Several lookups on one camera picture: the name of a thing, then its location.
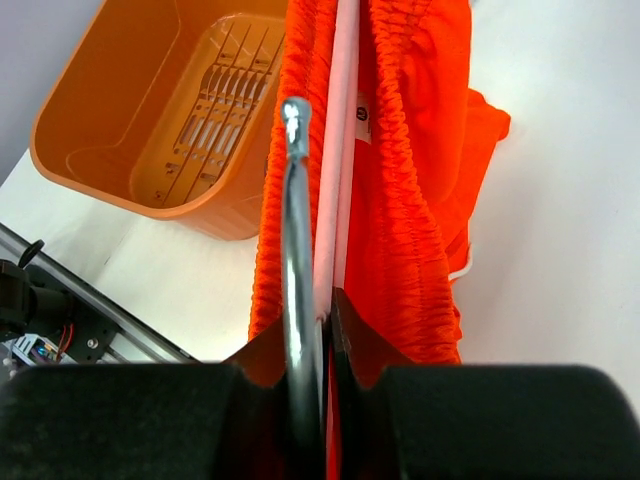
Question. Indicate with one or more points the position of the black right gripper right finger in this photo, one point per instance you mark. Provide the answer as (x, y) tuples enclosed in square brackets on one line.
[(390, 418)]

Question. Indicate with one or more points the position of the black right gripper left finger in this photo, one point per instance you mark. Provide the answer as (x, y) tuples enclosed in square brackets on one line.
[(150, 421)]

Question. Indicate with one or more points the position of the orange shorts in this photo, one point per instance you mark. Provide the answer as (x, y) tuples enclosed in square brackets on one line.
[(414, 188)]

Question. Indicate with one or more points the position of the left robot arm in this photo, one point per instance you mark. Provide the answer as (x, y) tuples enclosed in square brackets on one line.
[(27, 308)]

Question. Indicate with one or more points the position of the orange plastic basket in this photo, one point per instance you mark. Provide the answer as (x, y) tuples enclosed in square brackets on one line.
[(165, 109)]

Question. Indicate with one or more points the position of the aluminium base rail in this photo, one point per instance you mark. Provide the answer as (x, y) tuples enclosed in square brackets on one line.
[(135, 343)]

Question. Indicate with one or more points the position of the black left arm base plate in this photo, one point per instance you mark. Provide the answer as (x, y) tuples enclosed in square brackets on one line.
[(68, 327)]

